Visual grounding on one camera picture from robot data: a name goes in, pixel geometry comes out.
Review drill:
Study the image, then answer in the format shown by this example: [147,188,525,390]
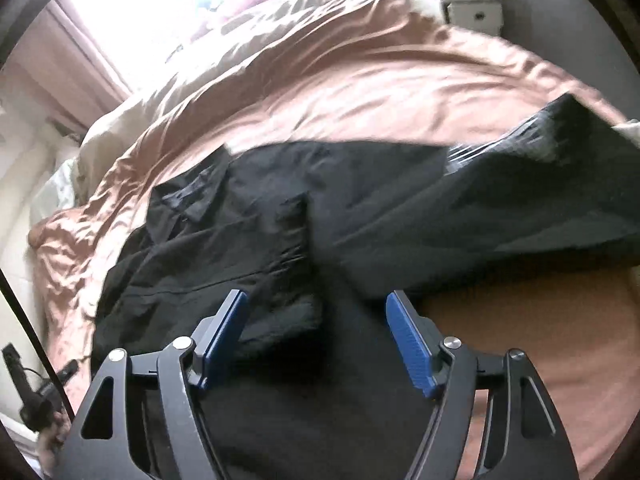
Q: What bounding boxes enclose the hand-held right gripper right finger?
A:
[385,289,581,480]

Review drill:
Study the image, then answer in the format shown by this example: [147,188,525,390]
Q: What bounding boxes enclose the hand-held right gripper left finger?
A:
[52,289,251,480]

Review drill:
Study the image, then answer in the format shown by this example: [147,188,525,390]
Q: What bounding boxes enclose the black garment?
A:
[91,140,451,480]

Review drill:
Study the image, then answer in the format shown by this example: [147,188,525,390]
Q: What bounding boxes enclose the person's left hand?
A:
[37,407,73,468]

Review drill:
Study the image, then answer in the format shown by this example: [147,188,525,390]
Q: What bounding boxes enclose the small black device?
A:
[56,359,79,387]

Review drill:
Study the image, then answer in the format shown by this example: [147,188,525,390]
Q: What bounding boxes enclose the dark grey garment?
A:
[310,92,640,306]

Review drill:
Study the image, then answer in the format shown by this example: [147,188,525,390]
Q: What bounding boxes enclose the cream padded headboard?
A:
[0,70,86,321]

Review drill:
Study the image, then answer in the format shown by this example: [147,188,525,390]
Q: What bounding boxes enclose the white pillow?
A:
[29,157,83,223]

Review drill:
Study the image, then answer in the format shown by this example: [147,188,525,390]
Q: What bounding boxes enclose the beige pillow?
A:
[75,0,396,181]

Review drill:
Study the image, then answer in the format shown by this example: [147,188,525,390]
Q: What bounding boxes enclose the pink curtain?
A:
[0,0,137,132]

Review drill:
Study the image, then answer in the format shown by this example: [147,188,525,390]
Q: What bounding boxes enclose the window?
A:
[65,0,401,96]

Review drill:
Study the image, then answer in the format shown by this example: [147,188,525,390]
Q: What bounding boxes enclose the white nightstand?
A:
[442,0,504,37]

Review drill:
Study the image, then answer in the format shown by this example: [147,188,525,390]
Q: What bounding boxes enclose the black cable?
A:
[0,269,72,413]

